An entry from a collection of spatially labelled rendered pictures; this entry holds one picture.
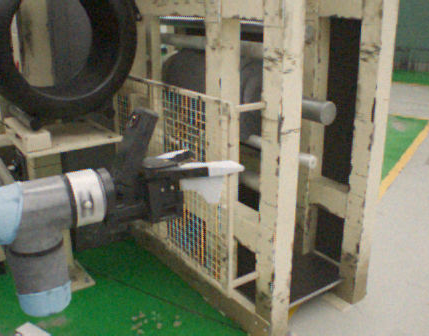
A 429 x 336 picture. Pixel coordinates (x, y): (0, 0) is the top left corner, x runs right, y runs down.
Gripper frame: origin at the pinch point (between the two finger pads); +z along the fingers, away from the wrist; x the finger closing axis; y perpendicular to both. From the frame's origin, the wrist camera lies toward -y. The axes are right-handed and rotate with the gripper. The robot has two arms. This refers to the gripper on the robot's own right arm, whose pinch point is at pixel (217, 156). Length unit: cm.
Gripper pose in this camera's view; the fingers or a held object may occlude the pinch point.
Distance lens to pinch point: 77.0
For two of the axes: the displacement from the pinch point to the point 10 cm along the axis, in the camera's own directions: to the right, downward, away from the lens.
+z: 8.5, -1.8, 5.0
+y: 0.7, 9.7, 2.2
